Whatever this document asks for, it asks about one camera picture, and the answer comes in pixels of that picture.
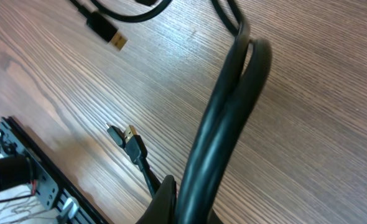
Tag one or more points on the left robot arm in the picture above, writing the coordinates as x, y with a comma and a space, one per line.
16, 168

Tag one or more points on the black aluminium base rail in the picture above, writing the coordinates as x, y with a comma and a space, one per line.
55, 191

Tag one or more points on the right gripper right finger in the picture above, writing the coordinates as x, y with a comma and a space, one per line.
213, 218

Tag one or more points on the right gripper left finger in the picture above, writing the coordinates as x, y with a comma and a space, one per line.
162, 207

